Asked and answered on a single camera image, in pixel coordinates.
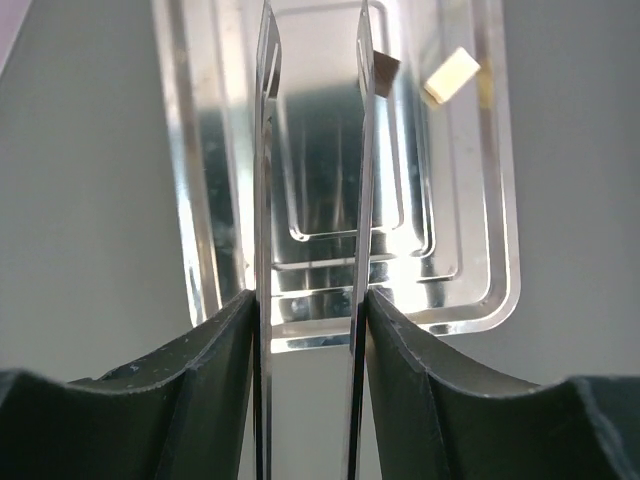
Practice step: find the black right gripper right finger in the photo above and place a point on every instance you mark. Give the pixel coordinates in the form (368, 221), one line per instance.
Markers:
(439, 414)

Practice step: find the steel tray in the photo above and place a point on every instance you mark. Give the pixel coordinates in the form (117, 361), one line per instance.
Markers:
(444, 244)

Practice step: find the steel tweezers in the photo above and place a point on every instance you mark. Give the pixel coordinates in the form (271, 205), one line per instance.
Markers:
(267, 78)

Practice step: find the dark square chocolate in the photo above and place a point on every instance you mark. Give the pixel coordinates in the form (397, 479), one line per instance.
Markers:
(385, 71)

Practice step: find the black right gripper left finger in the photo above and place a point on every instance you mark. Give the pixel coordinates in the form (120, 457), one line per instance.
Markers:
(176, 413)

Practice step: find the white rectangular chocolate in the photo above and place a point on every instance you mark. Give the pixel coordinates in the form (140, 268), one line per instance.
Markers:
(451, 76)

